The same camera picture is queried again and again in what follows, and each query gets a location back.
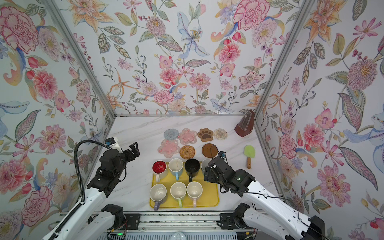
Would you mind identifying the black mug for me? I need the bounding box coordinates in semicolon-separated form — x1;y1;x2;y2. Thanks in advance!
184;159;201;183

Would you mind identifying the rattan woven coaster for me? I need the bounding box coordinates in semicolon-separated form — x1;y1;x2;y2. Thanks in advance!
180;145;196;160

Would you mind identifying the colourful embroidered coaster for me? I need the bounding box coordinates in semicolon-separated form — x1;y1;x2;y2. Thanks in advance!
214;129;228;141

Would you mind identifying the green spatula wooden handle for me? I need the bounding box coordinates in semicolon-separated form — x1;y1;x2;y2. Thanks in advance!
244;145;256;169

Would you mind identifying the red brown metronome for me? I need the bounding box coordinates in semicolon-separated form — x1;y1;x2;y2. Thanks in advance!
234;110;255;138

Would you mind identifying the aluminium rail base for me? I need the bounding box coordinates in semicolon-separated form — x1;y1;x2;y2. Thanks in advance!
47;209;307;233

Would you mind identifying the light blue mug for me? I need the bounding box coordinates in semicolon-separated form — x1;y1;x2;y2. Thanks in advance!
168;158;184;181

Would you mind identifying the yellow tray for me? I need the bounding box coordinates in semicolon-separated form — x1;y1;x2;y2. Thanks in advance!
149;169;219;211

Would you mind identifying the teal blue mug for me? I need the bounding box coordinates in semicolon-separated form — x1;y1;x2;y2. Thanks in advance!
201;159;211;175

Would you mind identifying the brown paw coaster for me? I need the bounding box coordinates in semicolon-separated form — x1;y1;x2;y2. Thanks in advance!
197;128;214;143

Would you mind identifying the pink flower coaster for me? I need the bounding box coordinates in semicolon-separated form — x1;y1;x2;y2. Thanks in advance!
158;140;181;158
178;128;198;145

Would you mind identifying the purple handle mug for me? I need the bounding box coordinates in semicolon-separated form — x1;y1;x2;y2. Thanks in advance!
150;184;167;211

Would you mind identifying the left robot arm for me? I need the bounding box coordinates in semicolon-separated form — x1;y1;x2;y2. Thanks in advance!
43;138;140;240

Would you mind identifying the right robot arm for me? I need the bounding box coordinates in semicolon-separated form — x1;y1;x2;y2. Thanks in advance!
204;152;327;240

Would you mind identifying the red interior mug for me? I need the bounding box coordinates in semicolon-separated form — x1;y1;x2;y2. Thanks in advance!
152;161;168;183

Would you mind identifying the grey woven coaster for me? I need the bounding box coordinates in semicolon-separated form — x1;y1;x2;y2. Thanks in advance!
164;129;179;141

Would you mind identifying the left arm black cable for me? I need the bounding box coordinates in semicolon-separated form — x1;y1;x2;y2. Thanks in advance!
47;139;110;240

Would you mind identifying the pink handle mug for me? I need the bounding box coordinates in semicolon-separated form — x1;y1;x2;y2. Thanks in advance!
187;182;203;208

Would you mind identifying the green handle mug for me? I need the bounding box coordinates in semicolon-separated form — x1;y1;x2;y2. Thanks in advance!
170;182;187;208

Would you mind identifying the brown wooden round coaster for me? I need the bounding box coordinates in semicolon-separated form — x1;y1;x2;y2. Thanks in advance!
202;143;219;159

